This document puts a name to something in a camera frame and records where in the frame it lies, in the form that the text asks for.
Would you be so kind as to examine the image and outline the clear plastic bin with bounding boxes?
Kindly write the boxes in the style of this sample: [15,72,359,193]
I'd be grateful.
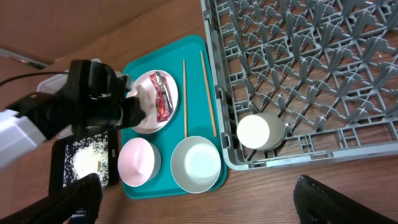
[36,58,122,141]

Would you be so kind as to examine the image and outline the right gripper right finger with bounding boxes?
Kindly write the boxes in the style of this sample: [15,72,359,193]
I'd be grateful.
[294,175,397,224]

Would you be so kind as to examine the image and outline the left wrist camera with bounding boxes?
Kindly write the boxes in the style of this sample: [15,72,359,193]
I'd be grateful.
[62,60,132,103]

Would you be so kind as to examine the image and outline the spilled rice pile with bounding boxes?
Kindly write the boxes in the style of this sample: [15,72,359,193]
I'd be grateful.
[62,132,109,187]

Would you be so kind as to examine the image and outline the right wooden chopstick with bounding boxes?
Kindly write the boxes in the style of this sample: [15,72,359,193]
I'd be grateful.
[200,51,218,138]

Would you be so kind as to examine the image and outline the left wooden chopstick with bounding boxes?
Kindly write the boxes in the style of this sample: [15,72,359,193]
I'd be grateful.
[183,59,188,138]

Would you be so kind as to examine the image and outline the wooden chopstick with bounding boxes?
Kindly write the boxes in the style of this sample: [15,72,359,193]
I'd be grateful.
[183,59,188,138]
[200,51,218,138]

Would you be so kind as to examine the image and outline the black tray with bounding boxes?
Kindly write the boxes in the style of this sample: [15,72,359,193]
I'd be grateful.
[49,131,119,194]

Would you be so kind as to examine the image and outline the pink bowl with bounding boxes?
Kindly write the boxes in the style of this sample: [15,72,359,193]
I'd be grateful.
[118,138,162,187]

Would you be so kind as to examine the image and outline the grey dish rack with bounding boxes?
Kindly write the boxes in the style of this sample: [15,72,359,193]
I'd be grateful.
[201,0,397,170]

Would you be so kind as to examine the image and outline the teal serving tray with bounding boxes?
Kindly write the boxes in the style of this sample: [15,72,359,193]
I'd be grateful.
[121,35,222,199]

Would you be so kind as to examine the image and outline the white round plate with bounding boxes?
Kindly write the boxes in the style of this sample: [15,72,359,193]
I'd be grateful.
[127,70,179,134]

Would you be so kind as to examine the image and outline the grey-rimmed white bowl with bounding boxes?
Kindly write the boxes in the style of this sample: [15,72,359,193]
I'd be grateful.
[170,136,221,194]

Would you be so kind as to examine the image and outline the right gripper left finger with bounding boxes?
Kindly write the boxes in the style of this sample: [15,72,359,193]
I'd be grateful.
[1,174,103,223]

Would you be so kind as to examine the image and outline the red snack wrapper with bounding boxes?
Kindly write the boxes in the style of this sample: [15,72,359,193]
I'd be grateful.
[149,72,174,123]

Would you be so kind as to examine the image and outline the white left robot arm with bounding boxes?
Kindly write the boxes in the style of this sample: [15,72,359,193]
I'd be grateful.
[1,92,146,168]

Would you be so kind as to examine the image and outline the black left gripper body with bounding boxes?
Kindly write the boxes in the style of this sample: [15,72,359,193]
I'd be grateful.
[72,96,146,129]

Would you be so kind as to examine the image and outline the white plastic cup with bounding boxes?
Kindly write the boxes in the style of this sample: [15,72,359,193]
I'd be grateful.
[236,113,285,151]

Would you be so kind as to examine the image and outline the white napkin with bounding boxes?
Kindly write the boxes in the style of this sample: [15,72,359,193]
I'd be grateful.
[135,85,156,124]

